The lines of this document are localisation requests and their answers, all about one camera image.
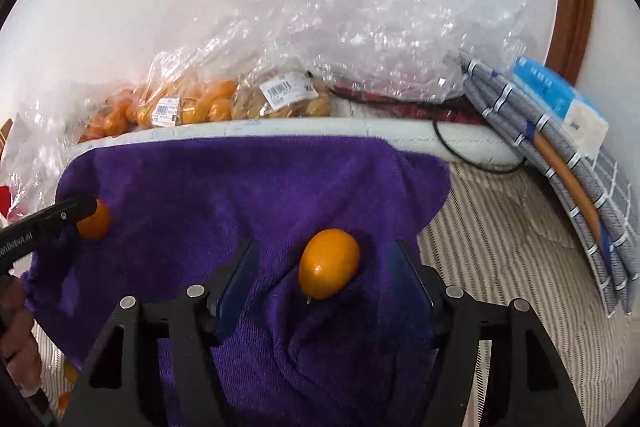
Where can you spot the grey checked folded cloth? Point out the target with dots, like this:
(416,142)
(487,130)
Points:
(525,122)

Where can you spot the small clear plastic bag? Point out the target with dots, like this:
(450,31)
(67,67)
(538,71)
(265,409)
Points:
(40,142)

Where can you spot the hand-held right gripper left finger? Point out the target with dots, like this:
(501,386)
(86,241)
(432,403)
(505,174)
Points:
(235,292)

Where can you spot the red black item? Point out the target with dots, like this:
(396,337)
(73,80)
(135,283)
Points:
(400,99)

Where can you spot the person's left hand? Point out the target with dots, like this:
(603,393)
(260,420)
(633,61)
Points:
(20,337)

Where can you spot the purple towel-lined tray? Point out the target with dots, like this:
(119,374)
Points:
(200,187)

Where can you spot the bag of tangerines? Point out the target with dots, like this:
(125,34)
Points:
(115,117)

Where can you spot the blue white tissue pack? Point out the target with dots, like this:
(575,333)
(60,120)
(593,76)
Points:
(560,97)

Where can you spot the labelled bag of longans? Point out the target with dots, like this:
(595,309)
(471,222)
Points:
(310,107)

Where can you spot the labelled bag of kumquats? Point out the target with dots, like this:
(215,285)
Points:
(215,102)

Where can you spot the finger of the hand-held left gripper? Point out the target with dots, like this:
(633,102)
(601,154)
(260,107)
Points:
(70,212)

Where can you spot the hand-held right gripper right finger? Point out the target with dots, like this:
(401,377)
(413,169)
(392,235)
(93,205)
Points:
(414,287)

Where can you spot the brown paper bag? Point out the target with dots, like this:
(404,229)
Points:
(4,134)

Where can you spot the large crumpled clear plastic bag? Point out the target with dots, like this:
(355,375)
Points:
(375,32)

